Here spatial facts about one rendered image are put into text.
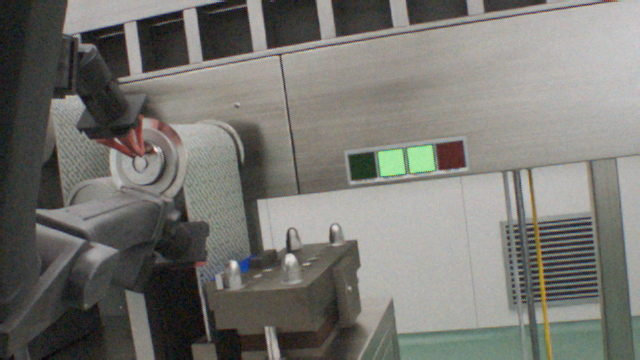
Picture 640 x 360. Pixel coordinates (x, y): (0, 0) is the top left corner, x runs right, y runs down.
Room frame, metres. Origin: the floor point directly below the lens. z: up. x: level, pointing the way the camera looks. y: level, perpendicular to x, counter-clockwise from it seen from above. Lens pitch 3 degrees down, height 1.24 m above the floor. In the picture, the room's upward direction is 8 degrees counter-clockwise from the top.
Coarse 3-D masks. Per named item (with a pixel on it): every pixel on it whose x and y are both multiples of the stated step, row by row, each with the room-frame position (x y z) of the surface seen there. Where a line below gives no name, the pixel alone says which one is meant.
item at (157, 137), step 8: (144, 128) 1.02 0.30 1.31; (144, 136) 1.02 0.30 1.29; (152, 136) 1.01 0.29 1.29; (160, 136) 1.01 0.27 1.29; (160, 144) 1.01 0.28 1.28; (168, 144) 1.01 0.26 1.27; (120, 152) 1.03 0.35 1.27; (168, 152) 1.01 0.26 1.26; (120, 160) 1.03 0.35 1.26; (168, 160) 1.01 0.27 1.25; (176, 160) 1.01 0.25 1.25; (120, 168) 1.03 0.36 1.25; (168, 168) 1.01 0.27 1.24; (176, 168) 1.01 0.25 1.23; (120, 176) 1.03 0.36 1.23; (168, 176) 1.01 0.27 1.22; (128, 184) 1.03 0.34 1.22; (160, 184) 1.01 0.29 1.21; (168, 184) 1.01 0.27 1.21; (152, 192) 1.02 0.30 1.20; (160, 192) 1.01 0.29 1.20
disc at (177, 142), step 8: (144, 120) 1.02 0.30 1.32; (152, 120) 1.02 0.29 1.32; (152, 128) 1.02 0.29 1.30; (160, 128) 1.02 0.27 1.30; (168, 128) 1.01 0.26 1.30; (168, 136) 1.01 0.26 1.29; (176, 136) 1.01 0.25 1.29; (176, 144) 1.01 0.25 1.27; (112, 152) 1.04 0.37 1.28; (176, 152) 1.01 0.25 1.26; (184, 152) 1.01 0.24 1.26; (112, 160) 1.04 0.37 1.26; (184, 160) 1.01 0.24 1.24; (112, 168) 1.04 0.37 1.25; (184, 168) 1.01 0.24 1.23; (112, 176) 1.04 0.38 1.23; (176, 176) 1.01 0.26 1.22; (184, 176) 1.01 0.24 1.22; (120, 184) 1.04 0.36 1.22; (176, 184) 1.01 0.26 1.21; (168, 192) 1.02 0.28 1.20; (176, 192) 1.01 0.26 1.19
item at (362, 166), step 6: (354, 156) 1.27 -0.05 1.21; (360, 156) 1.27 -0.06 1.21; (366, 156) 1.26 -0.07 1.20; (372, 156) 1.26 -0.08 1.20; (354, 162) 1.27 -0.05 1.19; (360, 162) 1.27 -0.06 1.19; (366, 162) 1.26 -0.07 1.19; (372, 162) 1.26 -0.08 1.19; (354, 168) 1.27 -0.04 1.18; (360, 168) 1.27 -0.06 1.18; (366, 168) 1.26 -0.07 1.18; (372, 168) 1.26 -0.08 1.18; (354, 174) 1.27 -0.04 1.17; (360, 174) 1.27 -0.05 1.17; (366, 174) 1.26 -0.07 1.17; (372, 174) 1.26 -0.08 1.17
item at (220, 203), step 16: (192, 192) 1.03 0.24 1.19; (208, 192) 1.09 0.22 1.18; (224, 192) 1.16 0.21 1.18; (240, 192) 1.24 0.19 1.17; (192, 208) 1.03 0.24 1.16; (208, 208) 1.08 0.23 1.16; (224, 208) 1.15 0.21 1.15; (240, 208) 1.22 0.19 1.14; (224, 224) 1.14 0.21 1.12; (240, 224) 1.21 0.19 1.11; (208, 240) 1.07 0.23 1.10; (224, 240) 1.13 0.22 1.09; (240, 240) 1.20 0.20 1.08; (208, 256) 1.06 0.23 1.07; (224, 256) 1.12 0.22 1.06; (240, 256) 1.19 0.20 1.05; (208, 272) 1.05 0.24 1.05
